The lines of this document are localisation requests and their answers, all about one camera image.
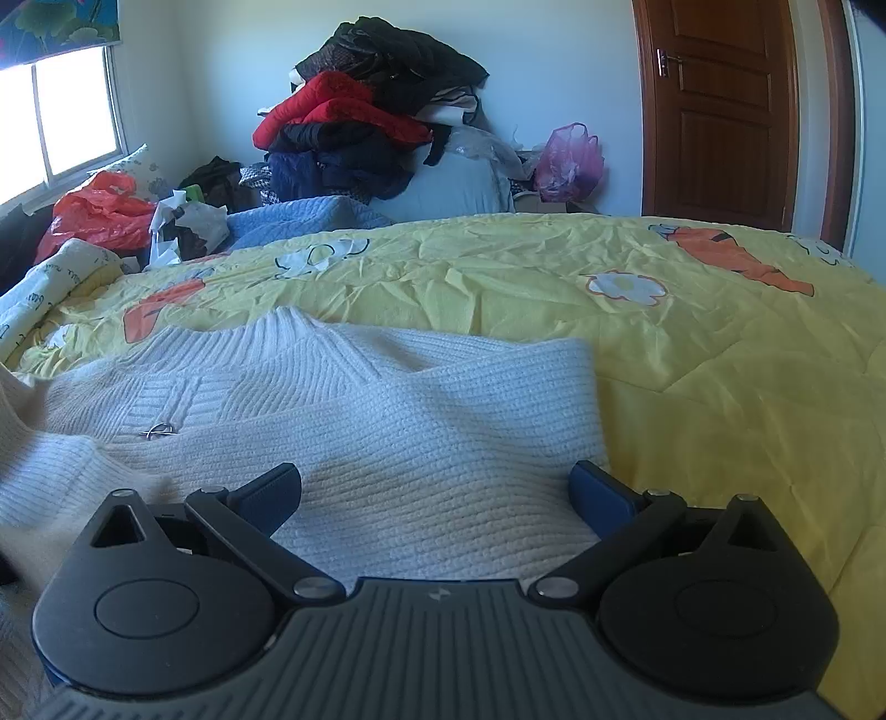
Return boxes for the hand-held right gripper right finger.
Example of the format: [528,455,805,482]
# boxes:
[527,460,794,614]

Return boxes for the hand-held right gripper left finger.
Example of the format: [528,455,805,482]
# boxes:
[73,462,347,611]

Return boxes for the white knit sweater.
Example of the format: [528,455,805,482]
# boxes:
[0,306,611,720]

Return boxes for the navy dark clothes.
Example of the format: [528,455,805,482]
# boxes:
[266,123,416,205]

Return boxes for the yellow carrot print quilt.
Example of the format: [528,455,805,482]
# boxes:
[0,211,886,720]

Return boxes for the blue knitted blanket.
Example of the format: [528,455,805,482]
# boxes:
[225,195,395,251]

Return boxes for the white plastic bag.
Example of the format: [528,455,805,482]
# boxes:
[147,190,231,270]

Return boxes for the cardboard box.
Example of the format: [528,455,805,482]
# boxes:
[516,194,600,217]

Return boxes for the white printed quilt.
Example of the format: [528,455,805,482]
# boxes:
[0,239,127,361]

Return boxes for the black bag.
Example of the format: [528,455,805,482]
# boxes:
[178,156,243,212]

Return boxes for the pink plastic bag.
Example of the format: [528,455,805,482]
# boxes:
[533,123,603,203]

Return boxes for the red plastic bag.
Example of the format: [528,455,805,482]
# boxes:
[34,171,159,264]

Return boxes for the grey covered bedding bundle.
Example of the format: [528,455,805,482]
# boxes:
[377,148,517,223]

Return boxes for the floral print pillow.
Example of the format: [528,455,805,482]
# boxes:
[89,144,168,198]

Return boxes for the dark cloth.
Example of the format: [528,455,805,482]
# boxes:
[0,204,55,295]

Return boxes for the brown wooden door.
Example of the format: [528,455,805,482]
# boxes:
[633,0,859,233]

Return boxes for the window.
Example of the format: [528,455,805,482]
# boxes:
[0,45,130,203]

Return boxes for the floral window blind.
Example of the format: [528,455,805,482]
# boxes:
[0,0,123,70]

